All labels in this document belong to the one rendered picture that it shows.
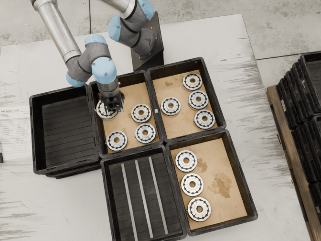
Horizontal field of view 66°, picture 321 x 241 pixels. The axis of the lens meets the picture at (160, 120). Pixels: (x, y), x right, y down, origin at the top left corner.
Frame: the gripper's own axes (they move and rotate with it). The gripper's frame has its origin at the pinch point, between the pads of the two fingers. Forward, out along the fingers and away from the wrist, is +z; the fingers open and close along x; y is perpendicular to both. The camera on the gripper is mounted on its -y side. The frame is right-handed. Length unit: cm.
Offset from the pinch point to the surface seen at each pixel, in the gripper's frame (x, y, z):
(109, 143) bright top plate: -6.2, 12.0, 14.9
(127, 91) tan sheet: 7.5, -15.2, 16.4
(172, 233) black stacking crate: 14, 58, 16
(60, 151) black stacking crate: -30.9, 9.7, 20.6
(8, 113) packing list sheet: -63, -25, 37
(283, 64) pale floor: 153, -51, 85
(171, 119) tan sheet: 26.2, 6.3, 14.5
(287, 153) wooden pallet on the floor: 119, 28, 76
